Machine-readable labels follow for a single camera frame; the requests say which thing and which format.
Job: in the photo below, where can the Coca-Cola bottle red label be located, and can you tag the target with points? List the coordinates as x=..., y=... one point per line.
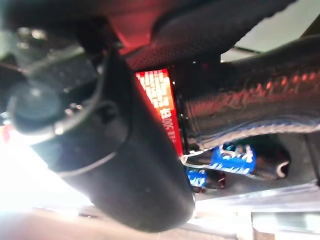
x=160, y=95

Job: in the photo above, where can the Pepsi bottle blue label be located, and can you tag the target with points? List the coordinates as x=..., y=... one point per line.
x=196, y=178
x=232, y=158

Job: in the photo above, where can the black store shelf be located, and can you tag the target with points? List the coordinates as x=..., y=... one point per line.
x=300, y=200

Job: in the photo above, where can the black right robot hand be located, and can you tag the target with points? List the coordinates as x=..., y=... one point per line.
x=125, y=175

